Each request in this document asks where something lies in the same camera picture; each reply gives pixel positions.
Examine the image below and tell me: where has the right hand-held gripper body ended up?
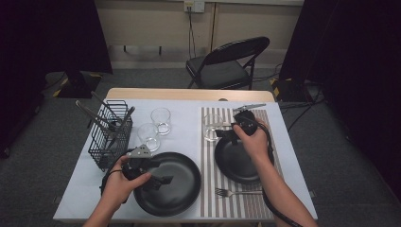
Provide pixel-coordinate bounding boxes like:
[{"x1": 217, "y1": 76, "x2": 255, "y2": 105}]
[{"x1": 233, "y1": 103, "x2": 268, "y2": 136}]

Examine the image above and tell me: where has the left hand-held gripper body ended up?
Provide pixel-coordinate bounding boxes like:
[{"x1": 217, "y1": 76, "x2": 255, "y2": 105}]
[{"x1": 121, "y1": 144, "x2": 153, "y2": 182}]

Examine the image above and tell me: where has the clear glass cup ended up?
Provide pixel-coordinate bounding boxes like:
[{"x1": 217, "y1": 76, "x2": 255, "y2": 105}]
[
  {"x1": 202, "y1": 113, "x2": 225, "y2": 142},
  {"x1": 137, "y1": 122, "x2": 162, "y2": 153},
  {"x1": 149, "y1": 107, "x2": 172, "y2": 136}
]

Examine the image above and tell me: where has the black plate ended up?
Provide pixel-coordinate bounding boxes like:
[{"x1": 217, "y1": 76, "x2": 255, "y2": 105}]
[
  {"x1": 132, "y1": 151, "x2": 202, "y2": 218},
  {"x1": 214, "y1": 136, "x2": 275, "y2": 185}
]

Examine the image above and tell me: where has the black wire cutlery basket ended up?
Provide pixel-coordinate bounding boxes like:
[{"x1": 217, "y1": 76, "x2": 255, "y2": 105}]
[{"x1": 88, "y1": 99, "x2": 134, "y2": 173}]

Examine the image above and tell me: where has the silver fork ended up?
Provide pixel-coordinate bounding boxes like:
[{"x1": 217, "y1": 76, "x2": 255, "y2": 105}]
[{"x1": 215, "y1": 187, "x2": 263, "y2": 199}]

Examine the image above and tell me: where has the person's right hand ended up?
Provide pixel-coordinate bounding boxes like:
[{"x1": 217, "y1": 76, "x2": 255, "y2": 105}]
[{"x1": 233, "y1": 118, "x2": 270, "y2": 160}]

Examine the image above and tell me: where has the person's left hand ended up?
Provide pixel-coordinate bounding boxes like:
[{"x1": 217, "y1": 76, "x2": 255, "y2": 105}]
[{"x1": 100, "y1": 155, "x2": 152, "y2": 206}]

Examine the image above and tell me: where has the dark slim utensil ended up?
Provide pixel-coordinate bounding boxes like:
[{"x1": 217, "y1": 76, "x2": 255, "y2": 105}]
[
  {"x1": 108, "y1": 106, "x2": 136, "y2": 149},
  {"x1": 90, "y1": 90, "x2": 119, "y2": 119}
]

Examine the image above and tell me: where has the black stand base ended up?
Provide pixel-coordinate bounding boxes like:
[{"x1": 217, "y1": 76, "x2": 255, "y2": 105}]
[
  {"x1": 51, "y1": 70, "x2": 103, "y2": 99},
  {"x1": 270, "y1": 77, "x2": 314, "y2": 102}
]

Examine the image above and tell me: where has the black folding chair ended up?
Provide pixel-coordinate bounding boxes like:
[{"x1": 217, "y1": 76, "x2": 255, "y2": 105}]
[{"x1": 185, "y1": 36, "x2": 271, "y2": 91}]

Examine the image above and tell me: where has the striped placemat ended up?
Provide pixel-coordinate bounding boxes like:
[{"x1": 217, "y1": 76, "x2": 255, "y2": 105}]
[{"x1": 200, "y1": 107, "x2": 289, "y2": 219}]

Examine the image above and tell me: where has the long silver utensil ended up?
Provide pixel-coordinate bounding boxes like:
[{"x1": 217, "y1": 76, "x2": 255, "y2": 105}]
[{"x1": 75, "y1": 99, "x2": 119, "y2": 133}]

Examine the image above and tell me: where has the black curtain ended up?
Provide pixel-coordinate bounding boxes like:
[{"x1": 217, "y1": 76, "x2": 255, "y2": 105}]
[
  {"x1": 278, "y1": 0, "x2": 401, "y2": 193},
  {"x1": 0, "y1": 0, "x2": 113, "y2": 159}
]

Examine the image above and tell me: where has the left hand-held gripper cable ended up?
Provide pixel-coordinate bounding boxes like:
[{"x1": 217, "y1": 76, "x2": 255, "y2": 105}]
[{"x1": 99, "y1": 149, "x2": 133, "y2": 197}]

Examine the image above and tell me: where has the hand-held gripper cable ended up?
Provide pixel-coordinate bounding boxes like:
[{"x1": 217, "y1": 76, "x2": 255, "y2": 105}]
[
  {"x1": 255, "y1": 121, "x2": 304, "y2": 227},
  {"x1": 99, "y1": 149, "x2": 133, "y2": 197}
]

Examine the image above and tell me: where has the black floor cable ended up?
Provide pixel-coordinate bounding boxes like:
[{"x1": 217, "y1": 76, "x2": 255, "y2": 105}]
[
  {"x1": 252, "y1": 62, "x2": 283, "y2": 83},
  {"x1": 285, "y1": 93, "x2": 328, "y2": 131}
]

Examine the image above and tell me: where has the right hand-held gripper cable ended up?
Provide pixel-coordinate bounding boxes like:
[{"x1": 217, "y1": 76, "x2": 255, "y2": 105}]
[{"x1": 255, "y1": 121, "x2": 304, "y2": 227}]

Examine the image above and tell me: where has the black wall cable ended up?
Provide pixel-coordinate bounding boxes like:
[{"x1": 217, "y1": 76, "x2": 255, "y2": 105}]
[{"x1": 187, "y1": 6, "x2": 198, "y2": 60}]

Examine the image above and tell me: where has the white wall socket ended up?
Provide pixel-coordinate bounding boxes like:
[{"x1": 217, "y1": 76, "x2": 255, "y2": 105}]
[{"x1": 183, "y1": 0, "x2": 206, "y2": 13}]

